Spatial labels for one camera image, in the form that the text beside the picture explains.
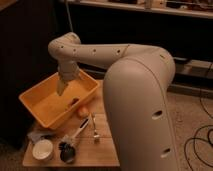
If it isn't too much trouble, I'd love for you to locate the black floor cable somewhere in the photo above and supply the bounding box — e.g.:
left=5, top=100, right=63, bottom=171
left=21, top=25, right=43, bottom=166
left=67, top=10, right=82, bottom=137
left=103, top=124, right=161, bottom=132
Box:
left=184, top=63, right=213, bottom=168

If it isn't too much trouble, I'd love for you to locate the metal fork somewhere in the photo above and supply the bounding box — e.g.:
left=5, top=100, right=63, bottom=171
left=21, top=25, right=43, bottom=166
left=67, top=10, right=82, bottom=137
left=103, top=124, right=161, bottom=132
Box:
left=91, top=113, right=100, bottom=143

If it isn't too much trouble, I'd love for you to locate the white handled dish brush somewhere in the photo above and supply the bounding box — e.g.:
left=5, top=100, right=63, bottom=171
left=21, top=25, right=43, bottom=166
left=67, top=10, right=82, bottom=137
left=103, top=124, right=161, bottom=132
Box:
left=59, top=118, right=89, bottom=150

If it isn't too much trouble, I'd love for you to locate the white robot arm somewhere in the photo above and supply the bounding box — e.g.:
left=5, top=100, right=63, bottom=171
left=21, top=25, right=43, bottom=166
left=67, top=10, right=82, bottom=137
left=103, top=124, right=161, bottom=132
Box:
left=48, top=32, right=180, bottom=171

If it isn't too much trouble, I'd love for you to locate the yellow plastic bin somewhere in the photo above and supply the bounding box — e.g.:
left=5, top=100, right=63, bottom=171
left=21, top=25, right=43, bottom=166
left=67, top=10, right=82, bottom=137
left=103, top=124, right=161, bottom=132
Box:
left=19, top=70, right=99, bottom=130

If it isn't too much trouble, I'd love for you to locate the wooden table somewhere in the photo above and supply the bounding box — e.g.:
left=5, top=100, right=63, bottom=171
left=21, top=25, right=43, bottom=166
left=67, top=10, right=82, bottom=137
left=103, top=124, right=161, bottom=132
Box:
left=23, top=81, right=119, bottom=168

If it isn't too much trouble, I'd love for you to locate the white metal shelf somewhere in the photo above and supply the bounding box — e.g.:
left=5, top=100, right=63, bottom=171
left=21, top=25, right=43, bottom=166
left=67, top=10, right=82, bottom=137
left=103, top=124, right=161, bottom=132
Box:
left=68, top=0, right=213, bottom=87

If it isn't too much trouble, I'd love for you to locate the orange round fruit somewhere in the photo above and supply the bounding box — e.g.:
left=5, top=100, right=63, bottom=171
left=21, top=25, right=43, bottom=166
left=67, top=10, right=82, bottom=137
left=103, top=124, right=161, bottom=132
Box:
left=77, top=106, right=89, bottom=118

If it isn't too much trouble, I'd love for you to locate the grey cloth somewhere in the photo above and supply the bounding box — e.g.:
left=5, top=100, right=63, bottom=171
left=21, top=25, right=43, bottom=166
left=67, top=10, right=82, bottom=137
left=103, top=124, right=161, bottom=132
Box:
left=27, top=131, right=54, bottom=144

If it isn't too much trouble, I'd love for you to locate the white bowl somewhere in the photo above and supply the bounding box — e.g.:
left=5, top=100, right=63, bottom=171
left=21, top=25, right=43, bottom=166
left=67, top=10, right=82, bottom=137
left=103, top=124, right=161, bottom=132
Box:
left=32, top=139, right=54, bottom=162

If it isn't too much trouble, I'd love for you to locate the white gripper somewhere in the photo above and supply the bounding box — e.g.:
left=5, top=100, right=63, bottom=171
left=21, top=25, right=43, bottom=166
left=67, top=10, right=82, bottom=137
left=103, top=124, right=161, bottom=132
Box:
left=57, top=61, right=80, bottom=96

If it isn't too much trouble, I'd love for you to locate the dark grape bunch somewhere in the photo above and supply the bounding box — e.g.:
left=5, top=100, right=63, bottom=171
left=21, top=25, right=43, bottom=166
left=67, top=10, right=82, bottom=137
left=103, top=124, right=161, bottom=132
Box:
left=70, top=98, right=79, bottom=106

